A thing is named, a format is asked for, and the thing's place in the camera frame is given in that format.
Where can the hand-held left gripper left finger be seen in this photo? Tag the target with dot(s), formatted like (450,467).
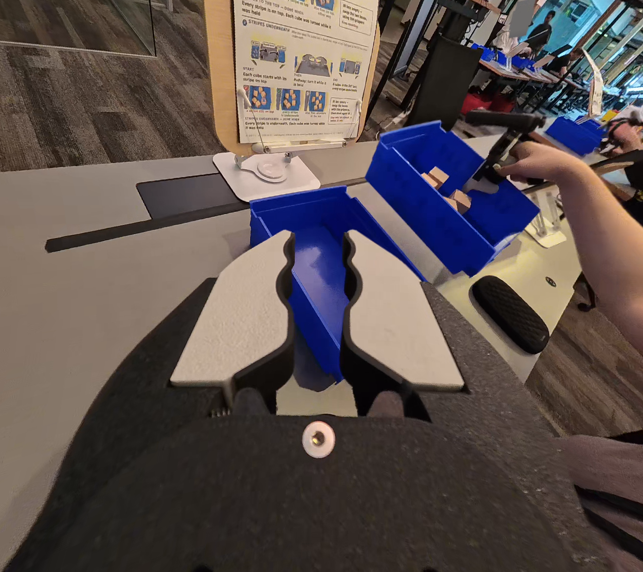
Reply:
(236,326)

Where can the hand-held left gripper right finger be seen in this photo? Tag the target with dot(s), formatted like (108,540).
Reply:
(397,331)

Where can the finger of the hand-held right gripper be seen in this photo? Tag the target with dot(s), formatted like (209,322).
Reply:
(480,186)

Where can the blue plastic bin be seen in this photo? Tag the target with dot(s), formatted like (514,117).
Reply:
(316,255)
(442,240)
(572,135)

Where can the person's right forearm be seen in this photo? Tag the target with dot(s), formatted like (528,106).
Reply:
(603,240)

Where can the person's right hand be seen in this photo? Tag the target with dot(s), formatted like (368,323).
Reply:
(532,162)

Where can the red plastic crate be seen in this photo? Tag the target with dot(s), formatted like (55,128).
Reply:
(476,104)
(502,104)

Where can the black office chair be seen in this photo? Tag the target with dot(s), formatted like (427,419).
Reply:
(447,84)

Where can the black pad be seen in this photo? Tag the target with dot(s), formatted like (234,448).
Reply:
(510,313)

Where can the black framed grey board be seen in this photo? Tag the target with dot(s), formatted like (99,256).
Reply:
(422,24)

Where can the instruction sheet on clipboard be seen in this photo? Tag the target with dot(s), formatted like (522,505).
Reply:
(221,54)

